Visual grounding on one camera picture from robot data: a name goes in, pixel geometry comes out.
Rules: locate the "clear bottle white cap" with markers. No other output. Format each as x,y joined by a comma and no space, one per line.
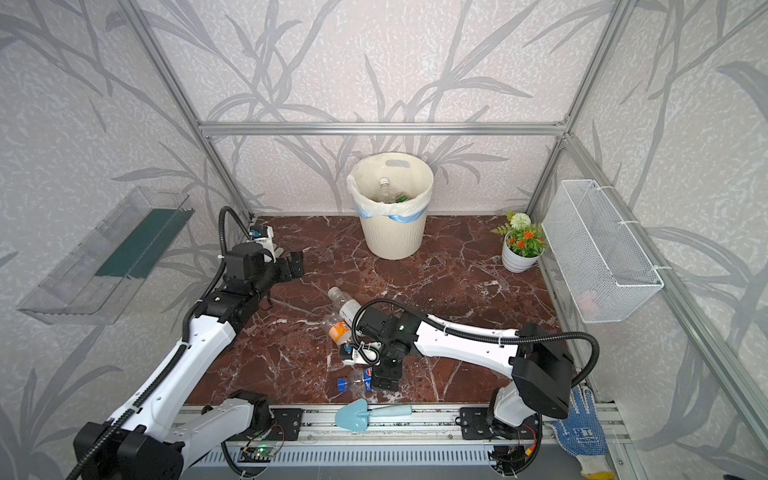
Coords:
386,194

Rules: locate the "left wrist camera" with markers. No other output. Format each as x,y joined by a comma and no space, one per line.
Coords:
264,236

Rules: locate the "white ribbed flower pot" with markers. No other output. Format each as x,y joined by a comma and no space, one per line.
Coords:
514,262

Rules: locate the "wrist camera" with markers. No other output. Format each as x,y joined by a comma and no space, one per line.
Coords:
264,236
351,356

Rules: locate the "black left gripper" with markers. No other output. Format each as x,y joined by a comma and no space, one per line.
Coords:
287,267

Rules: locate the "green circuit board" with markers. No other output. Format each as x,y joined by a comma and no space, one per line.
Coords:
258,454

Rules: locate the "light blue garden trowel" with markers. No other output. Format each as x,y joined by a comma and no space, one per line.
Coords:
356,416

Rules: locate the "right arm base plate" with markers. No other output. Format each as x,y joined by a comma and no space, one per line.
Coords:
478,423

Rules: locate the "blue dotted work glove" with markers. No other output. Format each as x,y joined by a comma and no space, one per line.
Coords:
581,435

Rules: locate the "clear bottle white yellow label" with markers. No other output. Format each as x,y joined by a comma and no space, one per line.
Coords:
344,304

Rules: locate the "white wire mesh basket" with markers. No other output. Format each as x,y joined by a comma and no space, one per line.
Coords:
607,272

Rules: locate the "crushed clear bottle blue label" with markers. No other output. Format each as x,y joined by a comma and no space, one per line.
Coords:
358,382

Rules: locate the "artificial green flower plant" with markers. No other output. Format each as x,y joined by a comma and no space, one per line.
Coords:
521,236

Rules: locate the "translucent white bin liner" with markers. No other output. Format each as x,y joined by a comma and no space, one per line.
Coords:
407,174

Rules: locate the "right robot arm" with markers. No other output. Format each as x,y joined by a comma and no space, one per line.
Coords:
542,367

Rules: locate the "white ribbed trash bin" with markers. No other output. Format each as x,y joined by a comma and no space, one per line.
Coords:
392,240

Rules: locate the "clear bottle orange label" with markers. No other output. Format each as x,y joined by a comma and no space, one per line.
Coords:
338,330

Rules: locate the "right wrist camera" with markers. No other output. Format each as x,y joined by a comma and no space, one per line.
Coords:
351,356

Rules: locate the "clear wall shelf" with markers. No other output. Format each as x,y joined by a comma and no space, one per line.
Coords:
95,282

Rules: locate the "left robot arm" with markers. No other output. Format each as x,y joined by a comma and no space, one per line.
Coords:
139,441

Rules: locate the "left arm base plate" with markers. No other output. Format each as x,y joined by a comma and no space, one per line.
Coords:
282,423

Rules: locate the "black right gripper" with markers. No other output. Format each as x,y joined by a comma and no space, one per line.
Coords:
386,368

